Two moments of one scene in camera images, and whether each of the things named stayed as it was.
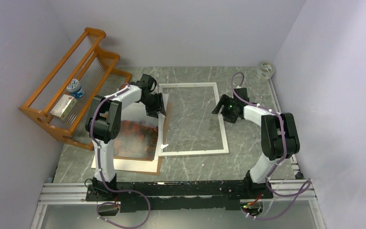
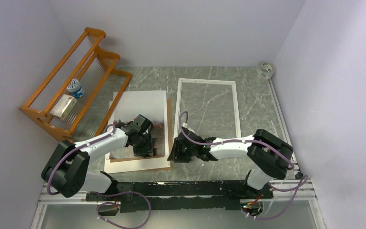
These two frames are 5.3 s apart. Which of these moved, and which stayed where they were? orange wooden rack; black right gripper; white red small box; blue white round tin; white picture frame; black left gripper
Moved: black left gripper; white picture frame; black right gripper
Stayed: blue white round tin; orange wooden rack; white red small box
